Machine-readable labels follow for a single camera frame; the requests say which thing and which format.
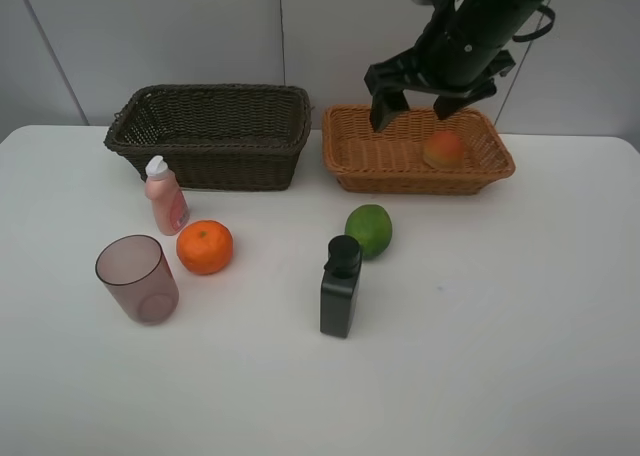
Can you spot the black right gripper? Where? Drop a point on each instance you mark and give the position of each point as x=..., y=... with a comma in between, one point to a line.
x=450, y=59

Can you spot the red yellow peach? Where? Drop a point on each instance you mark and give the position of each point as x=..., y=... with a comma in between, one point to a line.
x=444, y=150

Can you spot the green lime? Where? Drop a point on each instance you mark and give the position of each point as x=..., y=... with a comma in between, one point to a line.
x=372, y=227

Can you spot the black square bottle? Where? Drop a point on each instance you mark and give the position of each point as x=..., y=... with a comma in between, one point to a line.
x=338, y=290

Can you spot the translucent purple plastic cup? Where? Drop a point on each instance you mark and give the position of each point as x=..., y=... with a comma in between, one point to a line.
x=135, y=271

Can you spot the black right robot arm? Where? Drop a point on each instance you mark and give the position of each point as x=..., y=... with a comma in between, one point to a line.
x=504, y=17

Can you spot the orange wicker basket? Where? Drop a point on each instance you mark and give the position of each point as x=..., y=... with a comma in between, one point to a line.
x=391, y=161

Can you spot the dark brown wicker basket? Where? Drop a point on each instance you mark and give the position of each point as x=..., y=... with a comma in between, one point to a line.
x=227, y=137

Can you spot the orange mandarin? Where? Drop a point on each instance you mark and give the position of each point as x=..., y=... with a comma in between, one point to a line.
x=205, y=247

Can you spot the pink bottle white cap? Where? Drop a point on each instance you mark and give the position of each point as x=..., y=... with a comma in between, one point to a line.
x=169, y=205

